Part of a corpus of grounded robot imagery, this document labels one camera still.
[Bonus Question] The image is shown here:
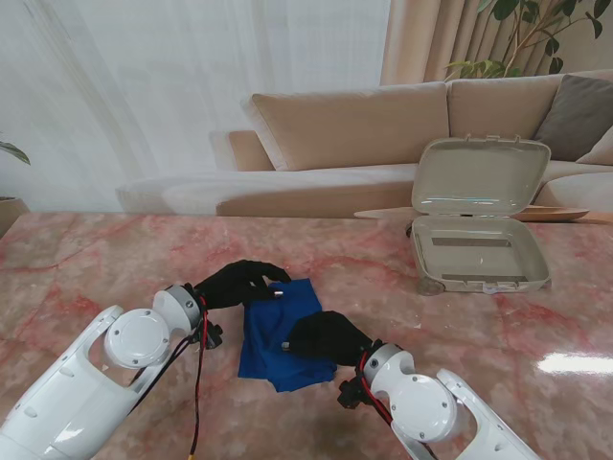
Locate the small green plant leaf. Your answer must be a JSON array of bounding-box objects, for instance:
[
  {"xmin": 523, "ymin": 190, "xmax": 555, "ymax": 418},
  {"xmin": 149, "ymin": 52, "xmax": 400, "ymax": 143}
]
[{"xmin": 0, "ymin": 141, "xmax": 32, "ymax": 167}]

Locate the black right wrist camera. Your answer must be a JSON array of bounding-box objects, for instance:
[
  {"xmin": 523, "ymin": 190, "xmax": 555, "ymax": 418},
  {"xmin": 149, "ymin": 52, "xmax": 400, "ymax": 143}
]
[{"xmin": 337, "ymin": 377, "xmax": 369, "ymax": 411}]

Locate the oval wooden tray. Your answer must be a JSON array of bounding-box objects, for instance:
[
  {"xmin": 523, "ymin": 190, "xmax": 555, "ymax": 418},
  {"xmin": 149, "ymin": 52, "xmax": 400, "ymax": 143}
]
[{"xmin": 514, "ymin": 204, "xmax": 591, "ymax": 222}]

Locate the red black left arm cable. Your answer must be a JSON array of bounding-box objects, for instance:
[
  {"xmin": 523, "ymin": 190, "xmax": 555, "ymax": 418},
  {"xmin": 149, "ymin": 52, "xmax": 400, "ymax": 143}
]
[{"xmin": 128, "ymin": 294, "xmax": 210, "ymax": 460}]

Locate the blue shirt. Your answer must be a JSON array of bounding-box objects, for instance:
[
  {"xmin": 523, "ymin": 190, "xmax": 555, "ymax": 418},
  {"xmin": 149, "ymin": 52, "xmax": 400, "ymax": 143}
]
[{"xmin": 238, "ymin": 277, "xmax": 339, "ymax": 394}]

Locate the beige drape curtain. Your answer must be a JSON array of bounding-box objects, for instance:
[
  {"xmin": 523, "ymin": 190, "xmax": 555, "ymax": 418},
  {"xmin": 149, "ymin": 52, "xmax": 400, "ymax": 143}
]
[{"xmin": 380, "ymin": 0, "xmax": 613, "ymax": 87}]

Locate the red black right arm cable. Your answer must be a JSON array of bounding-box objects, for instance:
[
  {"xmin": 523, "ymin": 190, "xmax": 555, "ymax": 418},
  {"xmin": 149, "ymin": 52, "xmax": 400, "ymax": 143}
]
[{"xmin": 356, "ymin": 352, "xmax": 440, "ymax": 460}]

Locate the beige hard suitcase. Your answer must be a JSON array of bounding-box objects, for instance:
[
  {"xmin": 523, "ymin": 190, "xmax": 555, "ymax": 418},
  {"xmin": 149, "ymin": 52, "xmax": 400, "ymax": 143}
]
[{"xmin": 409, "ymin": 133, "xmax": 553, "ymax": 294}]

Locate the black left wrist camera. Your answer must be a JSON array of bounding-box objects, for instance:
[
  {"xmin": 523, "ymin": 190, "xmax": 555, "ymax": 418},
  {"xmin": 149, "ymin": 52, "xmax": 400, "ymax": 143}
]
[{"xmin": 203, "ymin": 323, "xmax": 225, "ymax": 351}]

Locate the tall green leafy plant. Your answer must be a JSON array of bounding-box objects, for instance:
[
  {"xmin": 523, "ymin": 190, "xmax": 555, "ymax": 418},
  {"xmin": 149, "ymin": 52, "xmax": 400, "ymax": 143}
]
[{"xmin": 443, "ymin": 0, "xmax": 604, "ymax": 81}]

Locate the beige sectional sofa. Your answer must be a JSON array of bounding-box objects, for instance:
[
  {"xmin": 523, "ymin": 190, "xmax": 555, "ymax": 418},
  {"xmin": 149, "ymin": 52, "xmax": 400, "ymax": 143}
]
[{"xmin": 114, "ymin": 69, "xmax": 613, "ymax": 217}]

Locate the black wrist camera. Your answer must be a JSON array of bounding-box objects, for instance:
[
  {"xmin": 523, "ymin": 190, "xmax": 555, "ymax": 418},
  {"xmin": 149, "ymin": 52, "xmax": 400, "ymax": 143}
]
[
  {"xmin": 203, "ymin": 323, "xmax": 225, "ymax": 351},
  {"xmin": 337, "ymin": 377, "xmax": 369, "ymax": 411}
]

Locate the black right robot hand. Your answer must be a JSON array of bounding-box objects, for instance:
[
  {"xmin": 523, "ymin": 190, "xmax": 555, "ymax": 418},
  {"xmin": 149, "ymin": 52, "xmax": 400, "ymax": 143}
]
[{"xmin": 282, "ymin": 310, "xmax": 375, "ymax": 369}]

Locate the beige sofa cushion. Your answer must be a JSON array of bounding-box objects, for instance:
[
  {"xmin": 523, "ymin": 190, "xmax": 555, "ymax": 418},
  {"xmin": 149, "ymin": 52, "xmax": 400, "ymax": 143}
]
[{"xmin": 574, "ymin": 138, "xmax": 613, "ymax": 167}]

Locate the white sheer curtain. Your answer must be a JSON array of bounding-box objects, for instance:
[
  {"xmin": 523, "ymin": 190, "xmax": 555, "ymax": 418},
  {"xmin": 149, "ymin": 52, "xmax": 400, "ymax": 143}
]
[{"xmin": 0, "ymin": 0, "xmax": 392, "ymax": 215}]

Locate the red black arm cable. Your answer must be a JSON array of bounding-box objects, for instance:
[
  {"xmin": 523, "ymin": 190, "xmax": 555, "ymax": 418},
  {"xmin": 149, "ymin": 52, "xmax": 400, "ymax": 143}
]
[
  {"xmin": 128, "ymin": 294, "xmax": 210, "ymax": 460},
  {"xmin": 356, "ymin": 352, "xmax": 440, "ymax": 460}
]

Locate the grey sofa cushion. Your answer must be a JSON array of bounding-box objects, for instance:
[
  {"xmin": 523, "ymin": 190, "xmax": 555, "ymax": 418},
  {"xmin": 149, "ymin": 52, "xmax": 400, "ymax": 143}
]
[{"xmin": 534, "ymin": 74, "xmax": 613, "ymax": 162}]

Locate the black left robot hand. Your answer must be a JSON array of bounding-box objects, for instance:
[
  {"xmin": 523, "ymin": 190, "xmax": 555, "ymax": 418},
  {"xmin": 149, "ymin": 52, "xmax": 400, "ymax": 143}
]
[{"xmin": 193, "ymin": 260, "xmax": 291, "ymax": 312}]

